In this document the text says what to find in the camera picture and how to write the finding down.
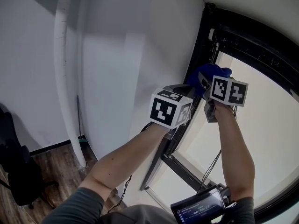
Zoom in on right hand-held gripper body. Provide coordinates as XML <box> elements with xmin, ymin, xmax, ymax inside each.
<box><xmin>203</xmin><ymin>75</ymin><xmax>249</xmax><ymax>123</ymax></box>

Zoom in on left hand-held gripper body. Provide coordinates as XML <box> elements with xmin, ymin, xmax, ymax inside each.
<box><xmin>149</xmin><ymin>90</ymin><xmax>194</xmax><ymax>140</ymax></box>

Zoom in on blue cleaning cloth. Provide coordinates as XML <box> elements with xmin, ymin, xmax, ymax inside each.
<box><xmin>186</xmin><ymin>63</ymin><xmax>233</xmax><ymax>100</ymax></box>

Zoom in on person's right forearm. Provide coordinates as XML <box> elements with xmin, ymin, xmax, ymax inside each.
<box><xmin>213</xmin><ymin>101</ymin><xmax>255</xmax><ymax>202</ymax></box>

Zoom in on person's left forearm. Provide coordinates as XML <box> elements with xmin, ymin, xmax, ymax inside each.
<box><xmin>79</xmin><ymin>122</ymin><xmax>171</xmax><ymax>203</ymax></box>

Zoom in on broom with teal head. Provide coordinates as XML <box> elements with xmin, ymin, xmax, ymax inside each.
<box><xmin>76</xmin><ymin>96</ymin><xmax>87</xmax><ymax>146</ymax></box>

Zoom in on black chest monitor screen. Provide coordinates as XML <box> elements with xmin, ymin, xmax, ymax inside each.
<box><xmin>170</xmin><ymin>185</ymin><xmax>226</xmax><ymax>224</ymax></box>

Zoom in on white vertical pipe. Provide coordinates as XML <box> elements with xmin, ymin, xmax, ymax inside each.
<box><xmin>53</xmin><ymin>0</ymin><xmax>87</xmax><ymax>168</ymax></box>

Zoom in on person's grey shirt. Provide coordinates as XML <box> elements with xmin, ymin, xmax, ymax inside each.
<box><xmin>49</xmin><ymin>187</ymin><xmax>255</xmax><ymax>224</ymax></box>

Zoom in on black mesh office chair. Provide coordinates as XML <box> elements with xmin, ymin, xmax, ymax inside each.
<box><xmin>0</xmin><ymin>104</ymin><xmax>59</xmax><ymax>210</ymax></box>

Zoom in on black monitor mount rig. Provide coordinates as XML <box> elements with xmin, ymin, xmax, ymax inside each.
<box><xmin>216</xmin><ymin>182</ymin><xmax>237</xmax><ymax>211</ymax></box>

